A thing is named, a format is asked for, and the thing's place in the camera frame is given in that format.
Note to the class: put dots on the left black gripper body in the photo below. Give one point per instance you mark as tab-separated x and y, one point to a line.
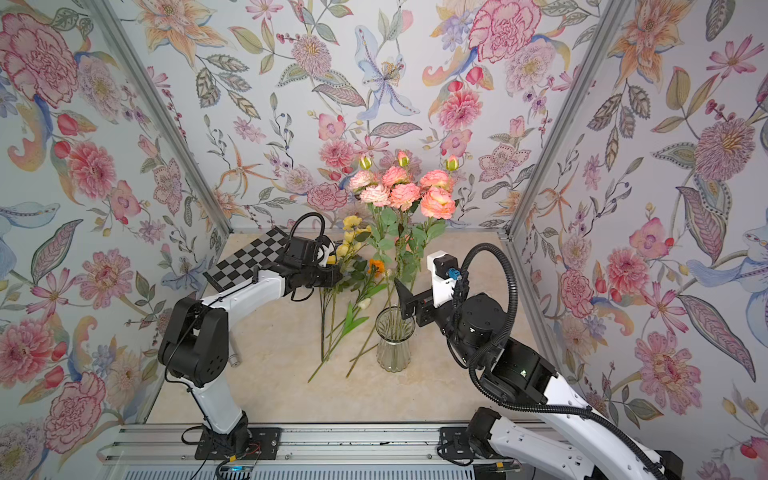
318	276

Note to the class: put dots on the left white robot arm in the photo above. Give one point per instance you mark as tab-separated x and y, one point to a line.
196	344

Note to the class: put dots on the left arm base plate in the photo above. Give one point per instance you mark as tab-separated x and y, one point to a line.
259	443

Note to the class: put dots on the aluminium rail frame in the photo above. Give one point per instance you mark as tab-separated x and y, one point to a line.
342	451

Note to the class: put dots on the black white checkerboard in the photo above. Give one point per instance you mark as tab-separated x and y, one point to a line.
240	265

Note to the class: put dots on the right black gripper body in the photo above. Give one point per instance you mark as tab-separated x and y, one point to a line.
434	313

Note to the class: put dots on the clear ribbed glass vase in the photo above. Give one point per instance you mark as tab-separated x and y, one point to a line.
393	350

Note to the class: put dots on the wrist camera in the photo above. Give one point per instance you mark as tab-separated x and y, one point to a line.
444	271
306	252

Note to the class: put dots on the yellow rose stem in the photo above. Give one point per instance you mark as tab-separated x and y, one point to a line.
355	233

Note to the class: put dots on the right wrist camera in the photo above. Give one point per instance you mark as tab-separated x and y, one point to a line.
444	271

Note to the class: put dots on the pink rose stem three blooms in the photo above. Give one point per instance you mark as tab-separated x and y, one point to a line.
403	240

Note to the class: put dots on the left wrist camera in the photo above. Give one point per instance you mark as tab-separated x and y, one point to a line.
306	252

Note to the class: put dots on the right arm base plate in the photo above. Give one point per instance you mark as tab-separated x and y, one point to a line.
457	447

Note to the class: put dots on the orange white flower stem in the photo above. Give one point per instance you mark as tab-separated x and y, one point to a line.
342	306

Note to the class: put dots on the pink rose stem two blooms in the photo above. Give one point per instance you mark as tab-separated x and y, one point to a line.
374	190

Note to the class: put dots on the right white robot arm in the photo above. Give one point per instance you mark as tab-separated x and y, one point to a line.
538	418

